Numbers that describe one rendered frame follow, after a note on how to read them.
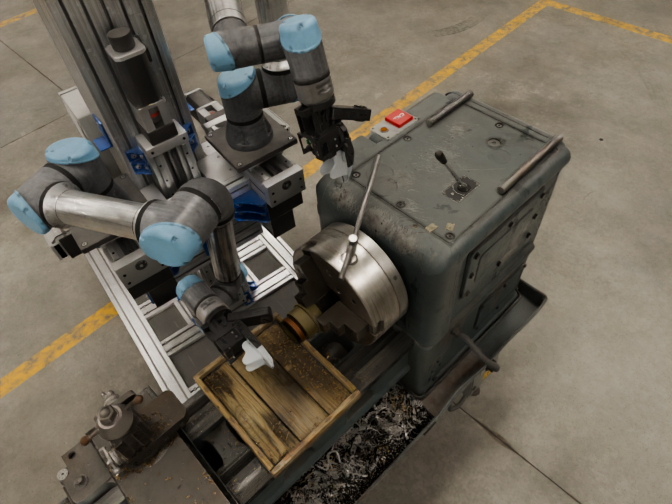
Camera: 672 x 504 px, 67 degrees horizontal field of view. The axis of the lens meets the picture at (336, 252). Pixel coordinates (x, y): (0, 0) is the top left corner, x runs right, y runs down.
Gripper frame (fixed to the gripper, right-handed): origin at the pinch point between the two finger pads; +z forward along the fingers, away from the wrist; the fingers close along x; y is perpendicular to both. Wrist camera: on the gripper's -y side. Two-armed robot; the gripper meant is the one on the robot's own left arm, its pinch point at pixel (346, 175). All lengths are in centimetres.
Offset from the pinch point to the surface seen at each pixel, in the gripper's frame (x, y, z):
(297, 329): 1.0, 26.2, 29.0
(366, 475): 12, 29, 86
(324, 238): -4.8, 7.8, 15.6
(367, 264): 8.2, 6.2, 19.0
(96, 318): -161, 63, 102
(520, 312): 10, -54, 90
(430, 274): 19.4, -2.8, 23.4
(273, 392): -6, 37, 50
